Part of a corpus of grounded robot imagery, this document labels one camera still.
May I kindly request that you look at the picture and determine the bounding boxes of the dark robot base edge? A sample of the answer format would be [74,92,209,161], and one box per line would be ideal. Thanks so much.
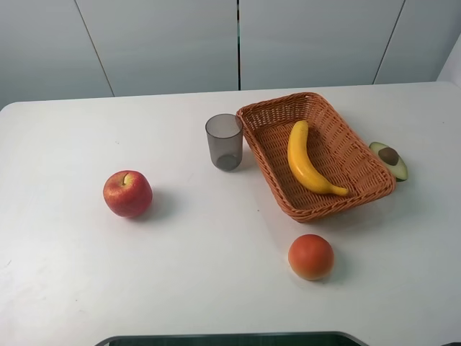
[97,332,364,346]

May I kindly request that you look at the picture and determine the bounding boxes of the grey translucent plastic cup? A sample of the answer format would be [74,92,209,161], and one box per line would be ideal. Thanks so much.
[205,113,243,172]

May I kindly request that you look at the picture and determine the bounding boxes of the orange wicker basket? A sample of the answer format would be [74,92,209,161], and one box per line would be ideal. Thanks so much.
[237,92,396,223]

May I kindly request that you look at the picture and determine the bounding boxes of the halved avocado with pit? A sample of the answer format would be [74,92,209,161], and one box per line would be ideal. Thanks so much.
[369,142,408,182]

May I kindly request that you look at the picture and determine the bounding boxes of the yellow banana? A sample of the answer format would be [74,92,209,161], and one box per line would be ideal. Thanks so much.
[287,120,349,197]

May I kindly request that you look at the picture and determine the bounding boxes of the orange red round fruit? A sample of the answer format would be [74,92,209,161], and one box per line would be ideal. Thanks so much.
[288,234,334,281]

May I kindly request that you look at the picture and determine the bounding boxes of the red apple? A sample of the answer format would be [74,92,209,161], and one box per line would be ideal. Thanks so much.
[103,170,153,218]

